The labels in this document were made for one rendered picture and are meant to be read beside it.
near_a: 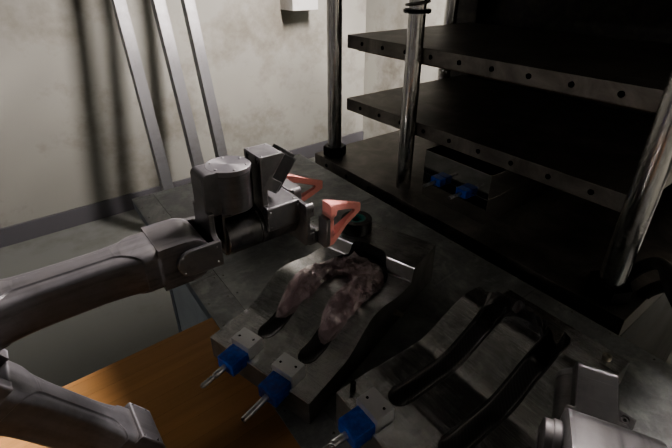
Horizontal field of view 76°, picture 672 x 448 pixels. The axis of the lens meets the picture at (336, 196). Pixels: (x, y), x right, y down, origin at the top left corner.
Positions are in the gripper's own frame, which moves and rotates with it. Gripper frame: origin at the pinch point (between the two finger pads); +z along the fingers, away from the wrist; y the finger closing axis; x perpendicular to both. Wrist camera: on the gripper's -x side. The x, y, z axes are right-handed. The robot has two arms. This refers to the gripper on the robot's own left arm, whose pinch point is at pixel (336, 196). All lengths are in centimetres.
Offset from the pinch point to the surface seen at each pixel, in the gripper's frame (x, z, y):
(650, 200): 11, 67, -25
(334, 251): 32.1, 19.5, 24.7
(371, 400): 28.2, -4.7, -15.7
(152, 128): 49, 27, 206
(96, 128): 58, 5, 253
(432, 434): 30.8, 0.2, -24.3
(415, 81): 0, 72, 49
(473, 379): 31.0, 13.8, -21.9
